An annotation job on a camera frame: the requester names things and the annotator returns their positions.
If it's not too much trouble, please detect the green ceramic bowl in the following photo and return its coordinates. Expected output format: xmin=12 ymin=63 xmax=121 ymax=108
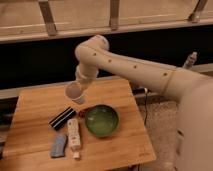
xmin=85 ymin=105 xmax=119 ymax=138

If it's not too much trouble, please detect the blue grey cloth sponge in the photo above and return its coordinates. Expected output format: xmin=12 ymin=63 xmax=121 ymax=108
xmin=50 ymin=133 xmax=67 ymax=158

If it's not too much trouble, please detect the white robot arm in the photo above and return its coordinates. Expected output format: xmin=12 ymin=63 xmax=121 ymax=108
xmin=75 ymin=35 xmax=213 ymax=171

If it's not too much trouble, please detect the black striped box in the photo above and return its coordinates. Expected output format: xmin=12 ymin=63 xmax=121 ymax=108
xmin=49 ymin=107 xmax=76 ymax=130

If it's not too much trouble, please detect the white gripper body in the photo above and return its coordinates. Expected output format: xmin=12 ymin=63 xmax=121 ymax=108
xmin=75 ymin=67 xmax=95 ymax=90

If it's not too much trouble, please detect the black cable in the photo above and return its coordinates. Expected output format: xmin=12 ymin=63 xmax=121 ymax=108
xmin=133 ymin=87 xmax=150 ymax=128

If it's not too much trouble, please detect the small red object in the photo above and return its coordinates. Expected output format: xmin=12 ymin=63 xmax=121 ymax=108
xmin=78 ymin=108 xmax=89 ymax=118

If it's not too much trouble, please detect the white remote controller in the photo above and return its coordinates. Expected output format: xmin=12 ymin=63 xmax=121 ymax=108
xmin=67 ymin=119 xmax=81 ymax=160

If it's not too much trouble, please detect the wooden board table top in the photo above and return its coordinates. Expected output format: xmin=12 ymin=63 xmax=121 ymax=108
xmin=0 ymin=79 xmax=156 ymax=171

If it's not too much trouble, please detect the white bottle in background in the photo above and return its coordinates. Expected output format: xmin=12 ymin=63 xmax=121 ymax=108
xmin=183 ymin=52 xmax=197 ymax=69

